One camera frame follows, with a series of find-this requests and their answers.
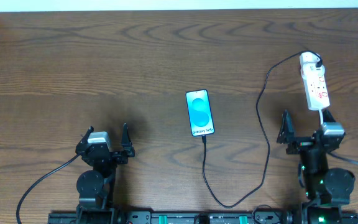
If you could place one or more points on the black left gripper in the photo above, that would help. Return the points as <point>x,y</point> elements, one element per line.
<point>114,156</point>

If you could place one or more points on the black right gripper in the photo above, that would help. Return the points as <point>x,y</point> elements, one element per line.
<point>304,144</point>

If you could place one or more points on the blue Galaxy smartphone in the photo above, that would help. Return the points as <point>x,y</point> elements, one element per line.
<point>199,112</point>

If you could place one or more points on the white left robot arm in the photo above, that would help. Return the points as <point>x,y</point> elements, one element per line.
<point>96,186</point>

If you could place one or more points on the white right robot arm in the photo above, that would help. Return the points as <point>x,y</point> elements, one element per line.
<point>327,189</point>

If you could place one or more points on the white USB charger plug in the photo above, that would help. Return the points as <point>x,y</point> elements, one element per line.
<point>311,64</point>

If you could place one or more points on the white power strip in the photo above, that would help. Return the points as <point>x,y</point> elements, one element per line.
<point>316,92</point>

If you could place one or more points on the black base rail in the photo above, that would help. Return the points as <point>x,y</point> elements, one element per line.
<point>145,217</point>

